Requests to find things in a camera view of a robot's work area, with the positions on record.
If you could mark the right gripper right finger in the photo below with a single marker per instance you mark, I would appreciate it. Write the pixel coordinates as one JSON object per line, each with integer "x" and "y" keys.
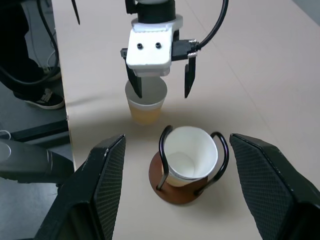
{"x": 275, "y": 195}

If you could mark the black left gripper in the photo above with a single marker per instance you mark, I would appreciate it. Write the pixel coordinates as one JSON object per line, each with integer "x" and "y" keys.
{"x": 123, "y": 53}

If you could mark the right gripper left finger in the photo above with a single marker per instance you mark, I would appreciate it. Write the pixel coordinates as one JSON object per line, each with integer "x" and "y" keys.
{"x": 87, "y": 195}

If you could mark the white and tan paper cup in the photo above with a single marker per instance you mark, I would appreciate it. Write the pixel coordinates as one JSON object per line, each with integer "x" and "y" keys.
{"x": 192, "y": 150}
{"x": 176, "y": 183}
{"x": 146, "y": 112}

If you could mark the dark glossy rounded shape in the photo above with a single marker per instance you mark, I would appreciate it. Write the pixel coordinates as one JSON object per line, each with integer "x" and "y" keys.
{"x": 30, "y": 162}

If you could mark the black white-striped sneaker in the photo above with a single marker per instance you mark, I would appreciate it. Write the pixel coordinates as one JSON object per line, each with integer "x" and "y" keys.
{"x": 47, "y": 100}

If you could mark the person's dark trousers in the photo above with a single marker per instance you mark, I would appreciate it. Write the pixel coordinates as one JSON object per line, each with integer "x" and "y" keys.
{"x": 15, "y": 37}

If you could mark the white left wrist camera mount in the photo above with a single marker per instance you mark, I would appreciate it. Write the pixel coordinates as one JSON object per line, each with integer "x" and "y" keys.
{"x": 150, "y": 57}

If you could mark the black metal table frame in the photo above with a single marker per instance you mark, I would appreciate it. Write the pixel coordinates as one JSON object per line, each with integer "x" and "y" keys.
{"x": 40, "y": 131}

